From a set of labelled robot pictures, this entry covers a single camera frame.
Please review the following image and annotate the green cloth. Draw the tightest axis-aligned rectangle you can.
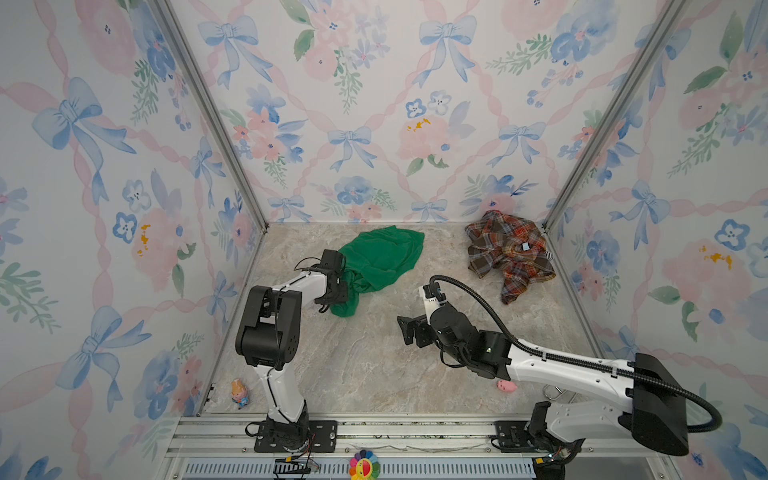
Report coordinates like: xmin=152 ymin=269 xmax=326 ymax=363
xmin=331 ymin=226 xmax=425 ymax=318

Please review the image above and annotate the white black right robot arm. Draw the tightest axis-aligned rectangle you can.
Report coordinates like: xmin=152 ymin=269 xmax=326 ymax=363
xmin=397 ymin=283 xmax=689 ymax=457

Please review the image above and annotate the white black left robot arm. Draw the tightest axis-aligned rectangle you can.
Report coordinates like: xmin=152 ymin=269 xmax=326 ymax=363
xmin=235 ymin=249 xmax=348 ymax=425

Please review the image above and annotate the plaid flannel cloth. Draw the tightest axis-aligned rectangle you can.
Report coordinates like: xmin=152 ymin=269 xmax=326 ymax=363
xmin=465 ymin=210 xmax=556 ymax=305

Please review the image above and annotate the small pink toy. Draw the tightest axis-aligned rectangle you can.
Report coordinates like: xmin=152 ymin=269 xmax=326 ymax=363
xmin=496 ymin=380 xmax=518 ymax=393

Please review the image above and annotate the small colourful toy figure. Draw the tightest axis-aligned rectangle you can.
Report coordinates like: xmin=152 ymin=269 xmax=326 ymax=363
xmin=231 ymin=378 xmax=250 ymax=409

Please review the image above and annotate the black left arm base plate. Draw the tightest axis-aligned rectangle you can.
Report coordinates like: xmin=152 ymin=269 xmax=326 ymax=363
xmin=245 ymin=419 xmax=338 ymax=454

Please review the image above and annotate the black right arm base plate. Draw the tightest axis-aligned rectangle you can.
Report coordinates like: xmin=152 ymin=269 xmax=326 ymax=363
xmin=493 ymin=419 xmax=580 ymax=455

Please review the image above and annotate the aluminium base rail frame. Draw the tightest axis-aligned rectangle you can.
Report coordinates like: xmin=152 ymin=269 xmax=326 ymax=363
xmin=157 ymin=412 xmax=682 ymax=480

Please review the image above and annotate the aluminium corner frame post left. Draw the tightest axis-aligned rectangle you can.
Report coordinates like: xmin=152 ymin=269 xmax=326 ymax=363
xmin=148 ymin=0 xmax=268 ymax=234

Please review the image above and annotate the aluminium corner frame post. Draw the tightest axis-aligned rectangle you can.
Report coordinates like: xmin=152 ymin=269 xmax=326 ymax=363
xmin=542 ymin=0 xmax=689 ymax=234
xmin=148 ymin=0 xmax=268 ymax=234

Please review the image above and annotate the black corrugated cable hose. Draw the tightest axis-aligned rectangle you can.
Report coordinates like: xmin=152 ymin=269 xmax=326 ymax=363
xmin=429 ymin=274 xmax=724 ymax=434

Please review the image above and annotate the aluminium corner frame post right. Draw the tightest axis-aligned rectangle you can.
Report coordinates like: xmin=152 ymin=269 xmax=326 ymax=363
xmin=542 ymin=0 xmax=689 ymax=234

